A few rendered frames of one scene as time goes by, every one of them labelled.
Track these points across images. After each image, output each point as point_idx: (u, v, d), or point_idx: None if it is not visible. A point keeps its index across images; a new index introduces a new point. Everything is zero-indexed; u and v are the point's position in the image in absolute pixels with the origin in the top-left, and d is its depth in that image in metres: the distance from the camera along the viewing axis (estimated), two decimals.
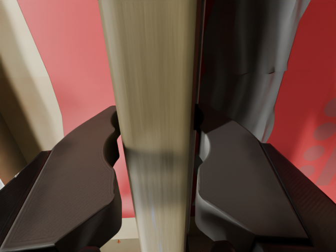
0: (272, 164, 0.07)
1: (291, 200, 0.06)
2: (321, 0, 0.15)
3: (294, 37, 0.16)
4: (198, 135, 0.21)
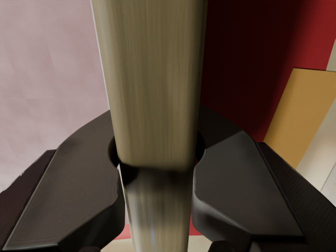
0: (267, 163, 0.07)
1: (286, 198, 0.06)
2: None
3: None
4: None
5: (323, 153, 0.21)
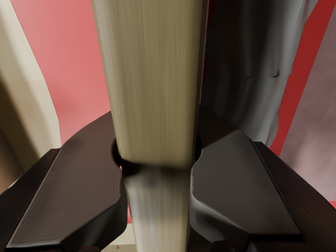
0: (263, 162, 0.07)
1: (283, 197, 0.06)
2: (328, 1, 0.14)
3: (300, 40, 0.15)
4: None
5: None
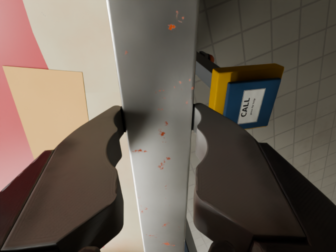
0: (269, 164, 0.07)
1: (289, 199, 0.06)
2: None
3: None
4: None
5: (118, 166, 0.17)
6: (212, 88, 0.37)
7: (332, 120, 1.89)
